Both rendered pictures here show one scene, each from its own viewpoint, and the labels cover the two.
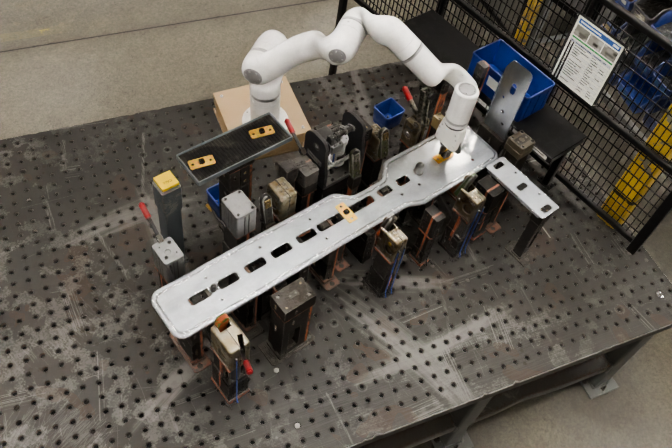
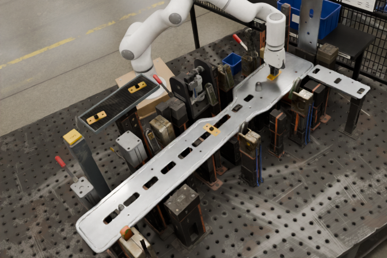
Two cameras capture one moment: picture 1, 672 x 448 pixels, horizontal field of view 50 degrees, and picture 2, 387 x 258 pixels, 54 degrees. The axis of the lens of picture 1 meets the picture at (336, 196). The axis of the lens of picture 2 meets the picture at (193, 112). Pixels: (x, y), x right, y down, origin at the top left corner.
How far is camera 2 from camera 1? 74 cm
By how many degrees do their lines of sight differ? 9
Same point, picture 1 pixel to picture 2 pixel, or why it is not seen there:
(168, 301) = (88, 225)
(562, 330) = not seen: outside the picture
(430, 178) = (268, 91)
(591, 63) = not seen: outside the picture
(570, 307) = not seen: outside the picture
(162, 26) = (96, 59)
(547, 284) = (378, 148)
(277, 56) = (139, 35)
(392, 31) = not seen: outside the picture
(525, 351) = (376, 202)
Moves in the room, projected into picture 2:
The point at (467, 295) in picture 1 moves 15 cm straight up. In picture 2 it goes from (319, 170) to (323, 152)
